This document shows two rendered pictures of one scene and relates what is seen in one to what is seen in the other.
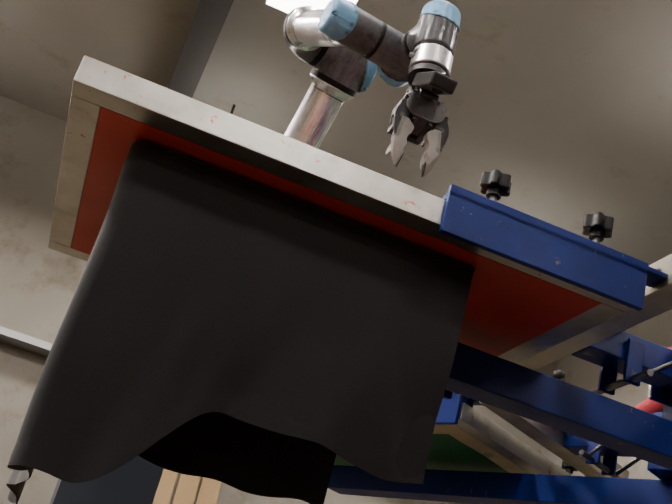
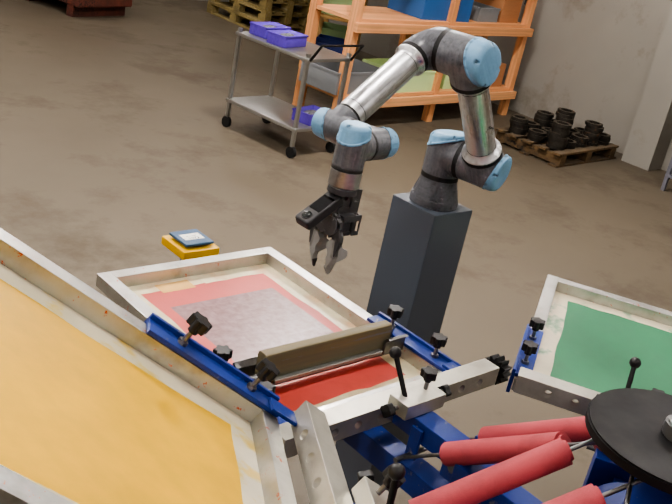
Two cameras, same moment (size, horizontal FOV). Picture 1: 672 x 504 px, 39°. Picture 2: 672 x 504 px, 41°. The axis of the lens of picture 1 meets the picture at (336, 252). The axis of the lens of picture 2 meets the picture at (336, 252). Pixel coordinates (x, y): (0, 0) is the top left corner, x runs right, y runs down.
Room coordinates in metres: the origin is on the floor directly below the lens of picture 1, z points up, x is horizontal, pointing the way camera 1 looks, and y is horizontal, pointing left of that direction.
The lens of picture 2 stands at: (0.30, -1.78, 2.09)
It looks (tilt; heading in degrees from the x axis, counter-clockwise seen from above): 23 degrees down; 57
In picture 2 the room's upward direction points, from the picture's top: 12 degrees clockwise
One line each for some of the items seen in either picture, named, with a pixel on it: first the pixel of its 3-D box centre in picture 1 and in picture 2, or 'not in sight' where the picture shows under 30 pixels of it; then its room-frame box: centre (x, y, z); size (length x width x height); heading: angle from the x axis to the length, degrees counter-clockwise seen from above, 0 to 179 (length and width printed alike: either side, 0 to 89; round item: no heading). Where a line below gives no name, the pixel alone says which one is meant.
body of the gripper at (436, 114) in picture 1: (420, 104); (339, 210); (1.40, -0.07, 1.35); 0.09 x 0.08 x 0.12; 14
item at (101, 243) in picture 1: (72, 339); not in sight; (1.28, 0.32, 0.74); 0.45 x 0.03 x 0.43; 13
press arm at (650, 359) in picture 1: (626, 354); (430, 430); (1.47, -0.52, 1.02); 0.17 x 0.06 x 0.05; 103
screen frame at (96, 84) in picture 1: (311, 262); (271, 328); (1.34, 0.03, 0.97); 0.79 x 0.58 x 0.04; 103
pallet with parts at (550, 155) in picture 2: not in sight; (560, 130); (6.60, 4.44, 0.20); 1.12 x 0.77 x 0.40; 14
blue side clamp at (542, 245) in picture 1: (539, 253); not in sight; (1.12, -0.26, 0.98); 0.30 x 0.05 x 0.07; 103
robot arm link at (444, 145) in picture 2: not in sight; (447, 152); (1.99, 0.32, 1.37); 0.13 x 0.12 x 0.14; 113
